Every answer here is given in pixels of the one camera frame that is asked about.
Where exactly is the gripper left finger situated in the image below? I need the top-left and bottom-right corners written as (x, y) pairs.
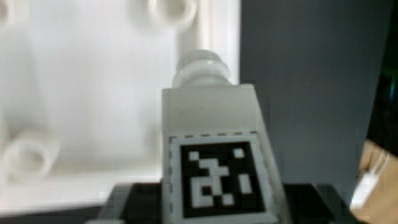
top-left (97, 183), bottom-right (163, 224)

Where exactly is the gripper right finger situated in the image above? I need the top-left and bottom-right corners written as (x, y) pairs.
top-left (285, 184), bottom-right (360, 224)

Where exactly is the white table leg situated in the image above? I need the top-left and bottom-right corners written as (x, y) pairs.
top-left (163, 50), bottom-right (294, 224)

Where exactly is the white square table top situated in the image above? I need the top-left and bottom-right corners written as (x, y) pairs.
top-left (0, 0), bottom-right (242, 217)

